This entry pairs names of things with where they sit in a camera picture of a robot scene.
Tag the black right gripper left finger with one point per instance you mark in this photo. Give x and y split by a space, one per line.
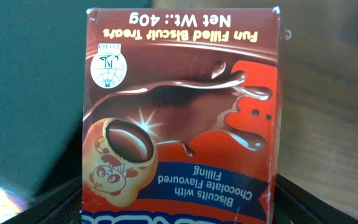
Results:
48 203

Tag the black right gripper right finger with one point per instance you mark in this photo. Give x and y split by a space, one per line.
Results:
293 204

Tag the red Hello Panda biscuit box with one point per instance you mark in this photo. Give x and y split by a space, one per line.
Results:
182 114

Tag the dark green box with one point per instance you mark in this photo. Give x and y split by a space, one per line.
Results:
42 65

